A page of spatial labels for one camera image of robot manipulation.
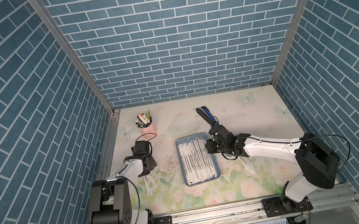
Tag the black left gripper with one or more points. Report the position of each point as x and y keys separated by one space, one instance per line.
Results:
x=153 y=163

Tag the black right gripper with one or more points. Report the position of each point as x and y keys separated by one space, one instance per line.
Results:
x=209 y=148

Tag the white straw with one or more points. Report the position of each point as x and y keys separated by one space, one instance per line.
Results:
x=189 y=159
x=188 y=174

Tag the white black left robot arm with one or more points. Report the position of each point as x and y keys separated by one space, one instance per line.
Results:
x=110 y=199

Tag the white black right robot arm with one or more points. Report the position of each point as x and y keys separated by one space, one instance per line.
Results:
x=318 y=163

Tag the white straws pile left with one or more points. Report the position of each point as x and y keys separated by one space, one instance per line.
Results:
x=149 y=183

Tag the white straws pile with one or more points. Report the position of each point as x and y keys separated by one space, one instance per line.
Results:
x=248 y=165
x=149 y=183

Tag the white straws pile right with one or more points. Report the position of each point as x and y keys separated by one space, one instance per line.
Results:
x=248 y=165

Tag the blue storage box tray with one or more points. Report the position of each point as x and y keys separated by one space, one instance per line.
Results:
x=206 y=164

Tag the pink pen cup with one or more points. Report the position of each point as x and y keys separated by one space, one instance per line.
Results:
x=150 y=131

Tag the pens in cup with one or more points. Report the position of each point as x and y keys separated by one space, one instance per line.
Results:
x=144 y=120

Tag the blue black stapler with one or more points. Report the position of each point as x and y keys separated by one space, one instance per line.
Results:
x=206 y=115

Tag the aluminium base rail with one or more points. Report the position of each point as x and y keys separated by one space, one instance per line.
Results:
x=252 y=210

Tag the aluminium corner post left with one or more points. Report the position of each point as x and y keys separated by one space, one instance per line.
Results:
x=58 y=35

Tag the aluminium corner post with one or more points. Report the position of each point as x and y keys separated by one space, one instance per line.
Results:
x=58 y=35
x=289 y=37

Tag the aluminium corner post right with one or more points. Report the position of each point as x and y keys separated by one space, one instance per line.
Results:
x=289 y=37

